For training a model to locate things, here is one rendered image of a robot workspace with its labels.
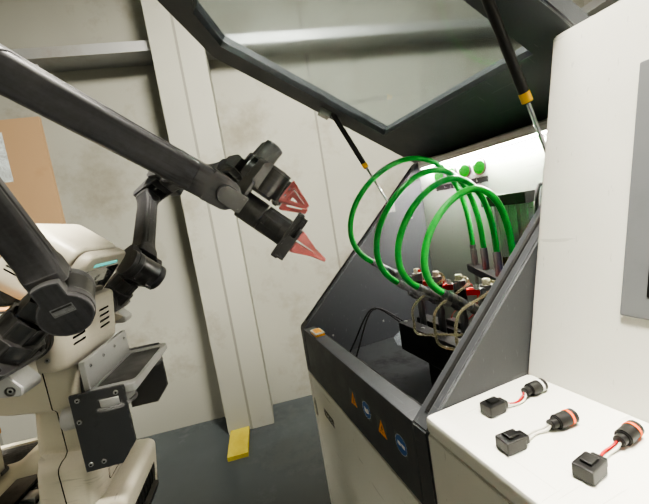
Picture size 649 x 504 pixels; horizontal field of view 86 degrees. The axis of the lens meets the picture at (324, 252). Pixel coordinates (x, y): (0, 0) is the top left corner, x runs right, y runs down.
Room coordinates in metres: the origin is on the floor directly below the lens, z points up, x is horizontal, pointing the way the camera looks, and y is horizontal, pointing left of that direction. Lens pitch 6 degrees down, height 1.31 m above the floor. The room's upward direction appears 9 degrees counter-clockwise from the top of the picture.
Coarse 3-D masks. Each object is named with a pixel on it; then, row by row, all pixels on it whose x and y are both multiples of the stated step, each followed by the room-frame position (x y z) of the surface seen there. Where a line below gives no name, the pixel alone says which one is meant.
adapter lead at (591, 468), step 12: (624, 432) 0.39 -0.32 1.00; (636, 432) 0.39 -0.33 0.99; (612, 444) 0.38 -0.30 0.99; (624, 444) 0.38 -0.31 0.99; (588, 456) 0.35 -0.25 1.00; (600, 456) 0.36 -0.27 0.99; (576, 468) 0.35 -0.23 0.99; (588, 468) 0.34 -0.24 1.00; (600, 468) 0.34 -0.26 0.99; (588, 480) 0.34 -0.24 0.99; (600, 480) 0.34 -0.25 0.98
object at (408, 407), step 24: (312, 336) 1.04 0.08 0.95; (312, 360) 1.09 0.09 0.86; (336, 360) 0.86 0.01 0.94; (360, 360) 0.82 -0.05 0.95; (336, 384) 0.89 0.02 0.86; (360, 384) 0.73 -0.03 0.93; (384, 384) 0.68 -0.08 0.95; (360, 408) 0.75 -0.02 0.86; (384, 408) 0.64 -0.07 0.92; (408, 408) 0.58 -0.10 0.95; (408, 432) 0.56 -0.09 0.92; (384, 456) 0.67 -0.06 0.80; (408, 456) 0.57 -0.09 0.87; (408, 480) 0.59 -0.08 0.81
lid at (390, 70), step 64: (192, 0) 0.92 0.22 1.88; (256, 0) 0.86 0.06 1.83; (320, 0) 0.79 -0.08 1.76; (384, 0) 0.73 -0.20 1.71; (448, 0) 0.68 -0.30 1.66; (512, 0) 0.62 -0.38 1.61; (256, 64) 1.10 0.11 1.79; (320, 64) 1.01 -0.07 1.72; (384, 64) 0.92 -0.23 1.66; (448, 64) 0.84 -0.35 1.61; (384, 128) 1.23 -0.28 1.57; (448, 128) 1.06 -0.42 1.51; (512, 128) 0.95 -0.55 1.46
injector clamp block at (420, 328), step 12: (408, 324) 0.92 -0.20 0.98; (420, 324) 0.91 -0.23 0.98; (432, 324) 0.91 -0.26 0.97; (408, 336) 0.91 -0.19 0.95; (420, 336) 0.86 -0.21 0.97; (432, 336) 0.81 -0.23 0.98; (444, 336) 0.80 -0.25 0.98; (408, 348) 0.92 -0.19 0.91; (420, 348) 0.87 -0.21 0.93; (432, 348) 0.82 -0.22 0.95; (432, 360) 0.83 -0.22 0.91; (444, 360) 0.78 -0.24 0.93; (432, 372) 0.83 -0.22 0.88; (432, 384) 0.84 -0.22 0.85
